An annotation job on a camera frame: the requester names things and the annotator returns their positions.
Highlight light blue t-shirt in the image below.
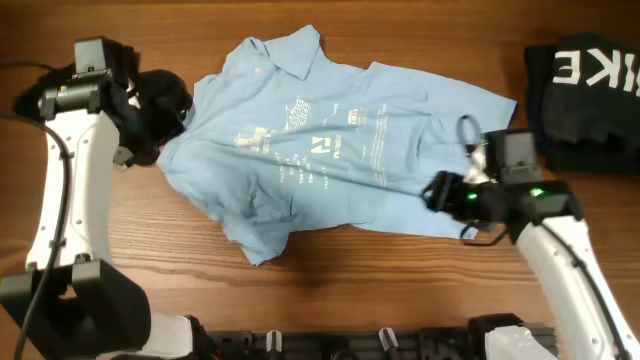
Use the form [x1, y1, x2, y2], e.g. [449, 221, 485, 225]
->
[157, 26, 516, 265]

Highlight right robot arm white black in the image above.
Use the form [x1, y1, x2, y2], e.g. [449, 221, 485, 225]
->
[421, 129, 639, 359]

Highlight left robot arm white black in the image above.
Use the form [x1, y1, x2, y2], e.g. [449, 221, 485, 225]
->
[1, 37, 195, 359]

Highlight folded black shirt white letters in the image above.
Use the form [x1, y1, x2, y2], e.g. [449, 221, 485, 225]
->
[524, 33, 639, 175]

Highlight crumpled black garment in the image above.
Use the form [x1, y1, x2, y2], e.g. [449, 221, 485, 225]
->
[13, 62, 195, 169]

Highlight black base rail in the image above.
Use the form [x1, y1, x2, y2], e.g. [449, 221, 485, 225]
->
[208, 327, 485, 360]

